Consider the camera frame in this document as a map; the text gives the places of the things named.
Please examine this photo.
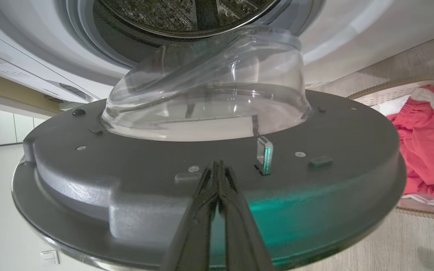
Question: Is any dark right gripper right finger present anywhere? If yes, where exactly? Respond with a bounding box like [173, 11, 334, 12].
[219, 160, 278, 271]

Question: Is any red garment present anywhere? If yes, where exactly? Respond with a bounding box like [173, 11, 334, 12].
[387, 86, 434, 201]

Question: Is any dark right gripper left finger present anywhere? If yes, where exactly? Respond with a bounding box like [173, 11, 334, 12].
[160, 161, 219, 271]

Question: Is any white wall socket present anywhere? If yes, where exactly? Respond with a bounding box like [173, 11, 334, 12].
[40, 250, 60, 267]

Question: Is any round washing machine door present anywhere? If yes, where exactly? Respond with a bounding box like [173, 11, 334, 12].
[12, 24, 408, 271]

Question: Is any white front-load washing machine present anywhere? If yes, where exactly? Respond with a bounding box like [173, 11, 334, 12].
[0, 0, 434, 113]

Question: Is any cream perforated laundry basket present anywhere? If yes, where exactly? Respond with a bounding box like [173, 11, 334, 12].
[347, 77, 434, 219]

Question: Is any white plastic basket liner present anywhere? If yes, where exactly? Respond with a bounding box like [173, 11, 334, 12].
[371, 88, 434, 207]

